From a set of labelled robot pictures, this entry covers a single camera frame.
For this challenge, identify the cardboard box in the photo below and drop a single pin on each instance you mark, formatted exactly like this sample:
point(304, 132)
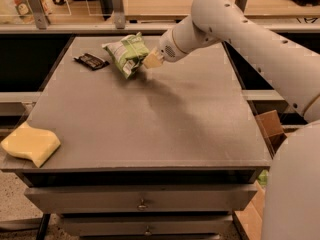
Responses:
point(249, 221)

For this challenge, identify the green jalapeno chip bag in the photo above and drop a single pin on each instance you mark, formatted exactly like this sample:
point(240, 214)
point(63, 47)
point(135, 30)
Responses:
point(128, 53)

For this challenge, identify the dark rxbar chocolate wrapper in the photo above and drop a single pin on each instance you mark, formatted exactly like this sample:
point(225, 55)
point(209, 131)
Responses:
point(90, 61)

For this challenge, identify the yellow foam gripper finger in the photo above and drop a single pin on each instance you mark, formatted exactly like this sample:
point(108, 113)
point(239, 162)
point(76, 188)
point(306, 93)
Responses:
point(154, 59)

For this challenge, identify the lower grey drawer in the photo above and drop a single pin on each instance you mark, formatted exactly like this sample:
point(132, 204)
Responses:
point(146, 225)

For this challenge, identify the middle metal bracket post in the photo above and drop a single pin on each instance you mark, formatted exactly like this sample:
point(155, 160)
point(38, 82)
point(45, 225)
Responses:
point(119, 15)

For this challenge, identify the grey drawer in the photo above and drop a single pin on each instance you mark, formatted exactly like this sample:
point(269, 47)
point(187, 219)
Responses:
point(141, 198)
point(146, 225)

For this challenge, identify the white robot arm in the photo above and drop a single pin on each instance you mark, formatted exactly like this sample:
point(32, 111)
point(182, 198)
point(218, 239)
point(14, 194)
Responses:
point(292, 197)

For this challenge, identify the upper grey drawer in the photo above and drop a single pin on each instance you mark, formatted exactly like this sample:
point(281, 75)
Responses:
point(141, 198)

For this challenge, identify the yellow wavy sponge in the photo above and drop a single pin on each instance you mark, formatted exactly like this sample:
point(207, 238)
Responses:
point(30, 143)

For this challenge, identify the left metal bracket post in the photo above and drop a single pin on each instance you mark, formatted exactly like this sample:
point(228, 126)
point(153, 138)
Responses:
point(39, 14)

